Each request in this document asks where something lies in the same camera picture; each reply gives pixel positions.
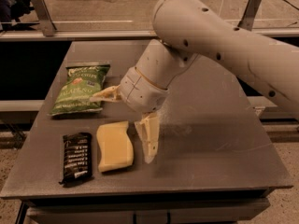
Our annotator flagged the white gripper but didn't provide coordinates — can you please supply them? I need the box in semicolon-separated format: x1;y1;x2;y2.
90;67;169;163

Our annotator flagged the yellow sponge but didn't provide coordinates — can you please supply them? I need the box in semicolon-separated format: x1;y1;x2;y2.
96;121;134;173

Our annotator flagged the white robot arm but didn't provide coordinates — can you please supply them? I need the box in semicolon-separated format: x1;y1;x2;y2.
90;0;299;163

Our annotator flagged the black rxbar chocolate bar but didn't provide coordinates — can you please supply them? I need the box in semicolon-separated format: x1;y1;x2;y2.
60;133;93;185

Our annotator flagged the green jalapeno chips bag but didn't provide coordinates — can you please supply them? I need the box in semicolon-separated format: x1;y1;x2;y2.
50;62;110;117

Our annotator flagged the grey table base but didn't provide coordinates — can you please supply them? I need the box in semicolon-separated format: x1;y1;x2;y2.
16;190;270;224

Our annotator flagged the person in background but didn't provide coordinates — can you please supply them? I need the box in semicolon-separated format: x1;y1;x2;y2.
0;0;31;31

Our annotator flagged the left metal rail bracket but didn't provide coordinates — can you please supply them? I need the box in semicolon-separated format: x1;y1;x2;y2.
31;0;56;36

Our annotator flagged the metal rail bracket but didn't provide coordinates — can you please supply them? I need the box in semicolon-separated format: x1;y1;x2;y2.
31;0;56;36
238;0;262;31

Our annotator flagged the right metal rail bracket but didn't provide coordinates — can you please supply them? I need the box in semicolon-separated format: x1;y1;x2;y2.
238;0;262;31

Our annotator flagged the grey horizontal rail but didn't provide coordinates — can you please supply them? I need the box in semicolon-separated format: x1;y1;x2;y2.
0;27;299;42

